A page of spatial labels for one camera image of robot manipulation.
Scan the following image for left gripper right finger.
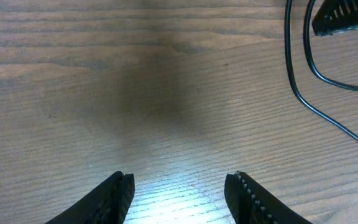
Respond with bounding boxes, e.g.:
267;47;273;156
224;171;311;224

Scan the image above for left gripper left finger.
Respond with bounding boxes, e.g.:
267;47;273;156
47;171;135;224

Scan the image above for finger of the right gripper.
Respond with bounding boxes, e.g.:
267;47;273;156
311;0;358;36

